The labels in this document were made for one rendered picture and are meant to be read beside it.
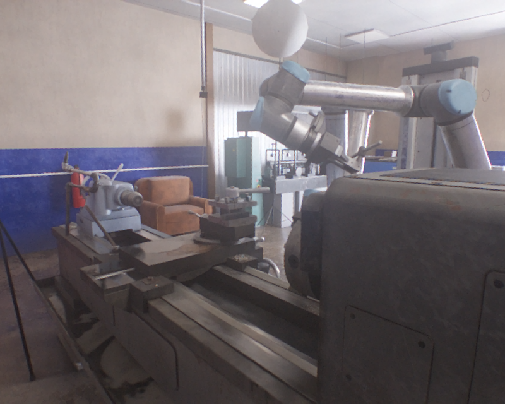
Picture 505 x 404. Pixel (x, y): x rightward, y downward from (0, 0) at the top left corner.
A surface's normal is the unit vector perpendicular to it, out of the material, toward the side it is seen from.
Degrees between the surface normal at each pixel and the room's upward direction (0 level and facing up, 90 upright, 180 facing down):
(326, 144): 72
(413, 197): 45
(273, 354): 0
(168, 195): 99
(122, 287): 90
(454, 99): 84
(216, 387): 90
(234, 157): 90
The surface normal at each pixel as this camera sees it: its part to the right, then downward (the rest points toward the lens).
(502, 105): -0.75, 0.11
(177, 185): 0.68, 0.02
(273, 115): 0.11, 0.06
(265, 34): -0.44, 0.61
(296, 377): 0.00, -0.99
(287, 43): 0.09, 0.80
